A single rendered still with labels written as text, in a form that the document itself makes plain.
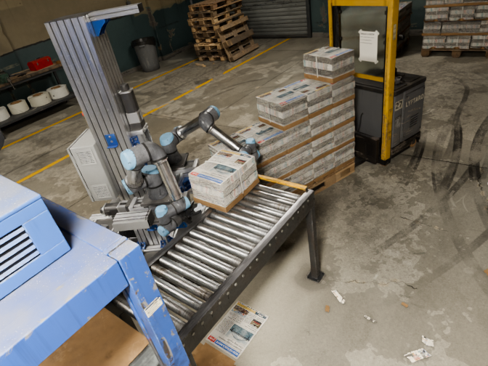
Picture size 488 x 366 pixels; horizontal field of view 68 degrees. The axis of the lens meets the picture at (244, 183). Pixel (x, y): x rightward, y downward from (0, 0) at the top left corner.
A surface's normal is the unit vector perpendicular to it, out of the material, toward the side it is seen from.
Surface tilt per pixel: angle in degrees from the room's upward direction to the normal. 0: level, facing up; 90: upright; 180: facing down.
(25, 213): 90
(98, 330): 0
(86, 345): 0
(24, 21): 90
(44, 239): 90
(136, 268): 90
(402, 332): 0
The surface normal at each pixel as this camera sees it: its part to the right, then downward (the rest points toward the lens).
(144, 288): 0.79, 0.22
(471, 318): -0.17, -0.83
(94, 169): -0.05, 0.55
